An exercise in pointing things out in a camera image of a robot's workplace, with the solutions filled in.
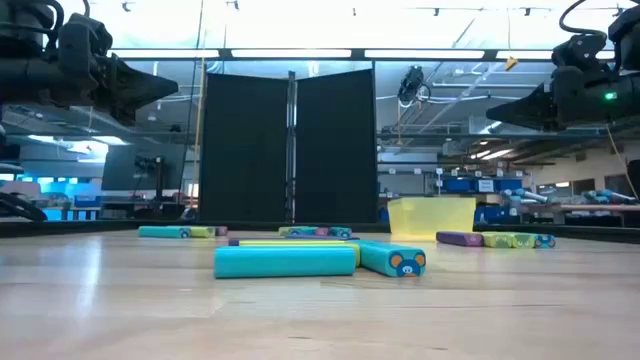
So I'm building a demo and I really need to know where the black background robot stand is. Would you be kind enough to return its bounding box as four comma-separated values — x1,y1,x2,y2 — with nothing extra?
133,154,167,201

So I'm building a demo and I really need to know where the thin yellow cable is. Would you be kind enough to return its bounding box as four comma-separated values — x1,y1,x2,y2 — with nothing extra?
604,124,640,200

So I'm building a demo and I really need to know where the fluorescent ceiling light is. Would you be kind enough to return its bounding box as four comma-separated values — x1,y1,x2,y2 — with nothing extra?
469,148,516,161

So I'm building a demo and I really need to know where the black folding partition screen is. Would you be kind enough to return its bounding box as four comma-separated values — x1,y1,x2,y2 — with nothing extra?
198,68,380,225

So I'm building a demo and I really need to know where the yellow hanging cable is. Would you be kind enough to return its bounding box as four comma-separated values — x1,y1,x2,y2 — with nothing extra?
193,0,207,209

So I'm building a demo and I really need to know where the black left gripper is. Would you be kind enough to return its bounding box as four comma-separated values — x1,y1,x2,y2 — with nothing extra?
59,53,180,127

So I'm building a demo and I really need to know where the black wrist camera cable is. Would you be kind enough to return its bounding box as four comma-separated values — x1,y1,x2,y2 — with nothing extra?
558,0,609,37

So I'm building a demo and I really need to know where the dark grey monitor panel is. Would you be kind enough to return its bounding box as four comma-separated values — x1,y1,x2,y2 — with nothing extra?
101,143,187,192

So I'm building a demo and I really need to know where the yellow translucent plastic bin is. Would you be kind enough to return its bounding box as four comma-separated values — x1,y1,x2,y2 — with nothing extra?
386,196,478,242

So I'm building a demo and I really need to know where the black ceiling mounted device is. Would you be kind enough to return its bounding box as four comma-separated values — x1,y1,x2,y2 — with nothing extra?
398,64,432,107

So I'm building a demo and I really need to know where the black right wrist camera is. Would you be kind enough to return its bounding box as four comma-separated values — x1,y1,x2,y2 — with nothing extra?
551,32,610,72

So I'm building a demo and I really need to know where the black overhead crossbar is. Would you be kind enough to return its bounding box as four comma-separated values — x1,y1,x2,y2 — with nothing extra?
107,47,617,62

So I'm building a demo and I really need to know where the background wooden workbench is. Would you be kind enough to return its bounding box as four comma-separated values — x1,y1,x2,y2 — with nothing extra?
519,202,640,214

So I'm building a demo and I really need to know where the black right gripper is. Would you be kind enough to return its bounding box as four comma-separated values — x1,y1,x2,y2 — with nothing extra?
485,66,605,134

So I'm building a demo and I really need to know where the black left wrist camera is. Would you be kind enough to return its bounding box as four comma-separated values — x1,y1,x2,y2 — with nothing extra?
57,12,115,58

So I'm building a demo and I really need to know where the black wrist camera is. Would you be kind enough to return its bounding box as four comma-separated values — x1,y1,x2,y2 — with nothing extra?
57,12,115,58
551,32,610,72

